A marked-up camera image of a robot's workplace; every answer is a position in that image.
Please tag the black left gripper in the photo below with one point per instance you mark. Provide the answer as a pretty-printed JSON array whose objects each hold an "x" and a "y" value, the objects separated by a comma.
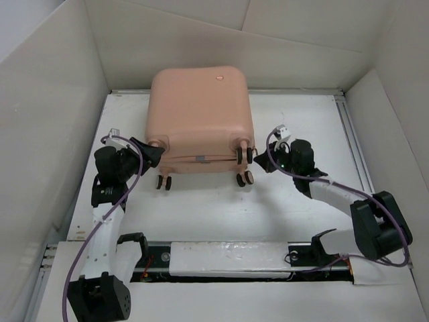
[{"x": 149, "y": 153}]

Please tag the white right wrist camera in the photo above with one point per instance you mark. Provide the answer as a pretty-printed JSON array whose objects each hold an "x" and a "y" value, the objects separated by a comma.
[{"x": 282, "y": 133}]

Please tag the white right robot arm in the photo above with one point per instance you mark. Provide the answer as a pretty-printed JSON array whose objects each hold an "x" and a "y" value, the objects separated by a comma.
[{"x": 379, "y": 227}]

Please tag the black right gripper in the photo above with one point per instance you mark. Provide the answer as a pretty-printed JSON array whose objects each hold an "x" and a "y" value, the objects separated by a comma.
[{"x": 263, "y": 161}]

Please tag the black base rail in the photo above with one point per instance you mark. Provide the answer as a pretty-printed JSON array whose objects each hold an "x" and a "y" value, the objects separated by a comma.
[{"x": 240, "y": 261}]

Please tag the pink hard-shell suitcase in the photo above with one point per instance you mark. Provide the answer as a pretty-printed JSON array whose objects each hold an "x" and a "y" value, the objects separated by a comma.
[{"x": 202, "y": 118}]

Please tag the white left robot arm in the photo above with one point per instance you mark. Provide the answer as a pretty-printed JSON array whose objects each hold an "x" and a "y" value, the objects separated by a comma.
[{"x": 96, "y": 287}]

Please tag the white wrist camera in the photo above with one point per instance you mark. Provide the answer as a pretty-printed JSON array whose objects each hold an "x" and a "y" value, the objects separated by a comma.
[
  {"x": 282, "y": 133},
  {"x": 112, "y": 140}
]

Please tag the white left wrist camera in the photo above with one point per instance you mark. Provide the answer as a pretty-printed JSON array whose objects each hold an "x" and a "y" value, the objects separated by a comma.
[{"x": 112, "y": 140}]

